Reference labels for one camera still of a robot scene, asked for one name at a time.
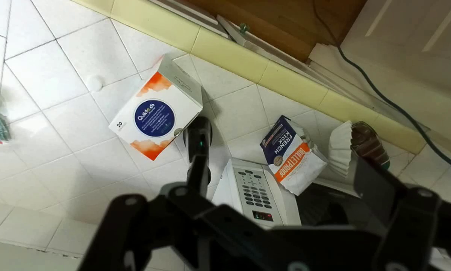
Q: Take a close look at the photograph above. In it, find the white orange blue-circle box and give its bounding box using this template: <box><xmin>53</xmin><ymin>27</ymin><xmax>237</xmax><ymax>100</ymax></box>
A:
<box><xmin>109</xmin><ymin>57</ymin><xmax>204</xmax><ymax>161</ymax></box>

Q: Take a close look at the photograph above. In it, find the white microwave oven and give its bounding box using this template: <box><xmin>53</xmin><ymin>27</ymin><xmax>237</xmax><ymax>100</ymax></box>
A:
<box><xmin>211</xmin><ymin>156</ymin><xmax>360</xmax><ymax>230</ymax></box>

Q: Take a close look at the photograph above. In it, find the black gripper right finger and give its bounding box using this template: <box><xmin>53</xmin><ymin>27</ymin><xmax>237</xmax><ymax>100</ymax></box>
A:
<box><xmin>352</xmin><ymin>121</ymin><xmax>405</xmax><ymax>210</ymax></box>

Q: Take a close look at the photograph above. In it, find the black power cable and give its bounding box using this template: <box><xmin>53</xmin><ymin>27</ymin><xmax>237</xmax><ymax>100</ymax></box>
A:
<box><xmin>313</xmin><ymin>0</ymin><xmax>451</xmax><ymax>177</ymax></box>

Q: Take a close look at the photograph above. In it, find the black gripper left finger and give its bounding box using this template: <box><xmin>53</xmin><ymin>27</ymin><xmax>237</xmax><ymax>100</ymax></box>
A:
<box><xmin>186</xmin><ymin>115</ymin><xmax>213</xmax><ymax>197</ymax></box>

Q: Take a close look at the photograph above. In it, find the white blue orange carton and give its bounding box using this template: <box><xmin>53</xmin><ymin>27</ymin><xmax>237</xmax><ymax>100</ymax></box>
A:
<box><xmin>261</xmin><ymin>114</ymin><xmax>328</xmax><ymax>195</ymax></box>

